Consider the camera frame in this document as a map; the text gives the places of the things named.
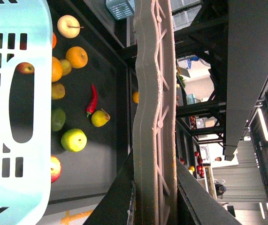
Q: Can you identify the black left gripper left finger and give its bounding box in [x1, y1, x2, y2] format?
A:
[84, 151, 136, 225]

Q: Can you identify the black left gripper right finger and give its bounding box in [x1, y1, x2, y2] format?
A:
[176, 159, 240, 225]

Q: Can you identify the light blue shopping basket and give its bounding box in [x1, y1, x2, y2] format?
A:
[0, 0, 53, 225]

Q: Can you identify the black metal display shelf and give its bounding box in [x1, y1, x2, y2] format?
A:
[46, 0, 268, 225]

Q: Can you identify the red apple front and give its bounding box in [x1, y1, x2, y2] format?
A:
[51, 155, 62, 183]

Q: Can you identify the green apple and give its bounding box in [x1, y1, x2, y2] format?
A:
[61, 128, 87, 152]

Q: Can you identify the yellow pear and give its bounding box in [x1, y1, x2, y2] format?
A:
[91, 108, 111, 128]

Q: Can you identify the red chili pepper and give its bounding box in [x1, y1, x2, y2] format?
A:
[86, 84, 98, 117]

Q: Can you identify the green avocado right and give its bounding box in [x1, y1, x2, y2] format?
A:
[51, 108, 66, 132]

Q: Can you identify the small yellow green fruit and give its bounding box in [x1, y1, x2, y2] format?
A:
[60, 59, 72, 76]

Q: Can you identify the yellow orange fruit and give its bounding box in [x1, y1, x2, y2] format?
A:
[52, 56, 63, 82]

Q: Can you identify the golden pear fruit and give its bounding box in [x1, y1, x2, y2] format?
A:
[65, 46, 88, 68]

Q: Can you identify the red yellow apple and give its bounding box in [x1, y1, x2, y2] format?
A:
[16, 62, 35, 74]

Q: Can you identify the orange behind apple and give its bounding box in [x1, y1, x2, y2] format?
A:
[52, 33, 57, 49]

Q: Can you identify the white pear with stem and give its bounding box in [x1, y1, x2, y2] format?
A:
[57, 15, 83, 38]

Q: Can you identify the small blue background basket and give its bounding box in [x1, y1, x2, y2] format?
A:
[106, 0, 135, 20]

